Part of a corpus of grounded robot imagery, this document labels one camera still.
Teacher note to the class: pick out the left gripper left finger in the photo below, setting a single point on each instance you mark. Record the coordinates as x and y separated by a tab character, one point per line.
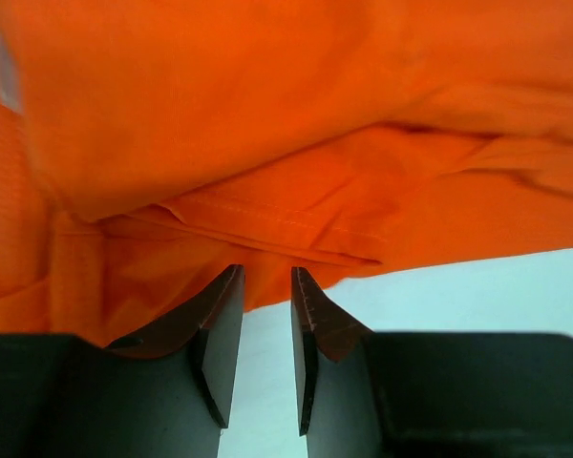
164	390

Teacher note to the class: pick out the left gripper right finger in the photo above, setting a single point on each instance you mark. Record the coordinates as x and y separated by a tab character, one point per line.
366	393

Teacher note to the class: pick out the orange t shirt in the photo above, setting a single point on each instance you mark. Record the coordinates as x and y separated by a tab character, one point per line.
146	145

